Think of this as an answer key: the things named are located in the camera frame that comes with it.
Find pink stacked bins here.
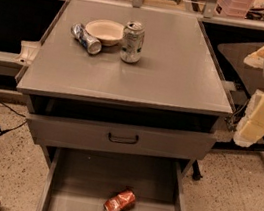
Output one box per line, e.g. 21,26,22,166
216,0,254,18

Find red coke can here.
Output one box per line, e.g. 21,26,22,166
103,189,136,211

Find grey top drawer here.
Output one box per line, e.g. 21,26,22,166
27,114,216,160

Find black drawer handle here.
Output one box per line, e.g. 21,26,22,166
107,132,139,145

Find grey metal post right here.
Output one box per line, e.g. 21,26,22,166
203,0,218,18

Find white paper bowl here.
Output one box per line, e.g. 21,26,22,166
86,19,124,47

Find green white upright can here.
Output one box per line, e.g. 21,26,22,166
120,21,145,64

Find open grey middle drawer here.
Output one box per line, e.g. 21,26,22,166
36,148,186,211

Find black stand table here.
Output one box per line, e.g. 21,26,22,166
213,42,264,153

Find grey drawer cabinet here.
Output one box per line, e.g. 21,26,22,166
0,0,250,211

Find blue silver lying can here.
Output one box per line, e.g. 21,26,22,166
71,23,102,55

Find white plastic bracket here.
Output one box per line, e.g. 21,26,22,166
14,40,41,66

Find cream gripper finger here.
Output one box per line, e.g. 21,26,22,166
243,46,264,69
233,90,264,148

